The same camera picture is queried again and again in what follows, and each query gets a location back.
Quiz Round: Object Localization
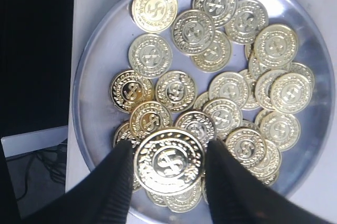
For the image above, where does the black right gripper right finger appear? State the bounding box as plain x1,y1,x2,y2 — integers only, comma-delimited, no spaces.
205,140,327,223

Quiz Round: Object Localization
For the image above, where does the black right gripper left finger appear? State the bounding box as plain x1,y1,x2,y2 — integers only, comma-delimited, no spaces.
23,141,133,223

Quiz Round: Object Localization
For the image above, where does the gold dollar coin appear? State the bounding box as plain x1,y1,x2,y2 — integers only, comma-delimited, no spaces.
133,127,205,196

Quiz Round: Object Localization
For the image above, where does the round silver metal plate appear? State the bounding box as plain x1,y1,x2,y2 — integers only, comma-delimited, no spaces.
70,0,336,222

